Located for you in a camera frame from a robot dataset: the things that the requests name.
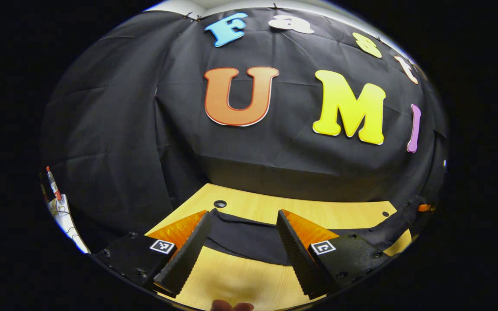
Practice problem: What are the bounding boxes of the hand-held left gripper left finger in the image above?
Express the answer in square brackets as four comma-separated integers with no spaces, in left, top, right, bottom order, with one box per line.
[93,210,212,296]

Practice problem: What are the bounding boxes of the white and red banner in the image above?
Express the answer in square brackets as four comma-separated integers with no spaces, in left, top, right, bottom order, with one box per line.
[45,166,90,254]

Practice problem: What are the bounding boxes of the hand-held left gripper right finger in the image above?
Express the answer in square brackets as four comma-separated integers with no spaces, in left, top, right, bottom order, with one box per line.
[276,209,392,298]

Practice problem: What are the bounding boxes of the black jeans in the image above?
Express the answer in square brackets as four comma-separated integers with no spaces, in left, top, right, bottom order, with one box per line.
[208,196,425,266]

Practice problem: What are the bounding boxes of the black backdrop cloth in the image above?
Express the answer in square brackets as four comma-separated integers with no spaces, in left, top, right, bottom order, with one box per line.
[39,6,448,255]

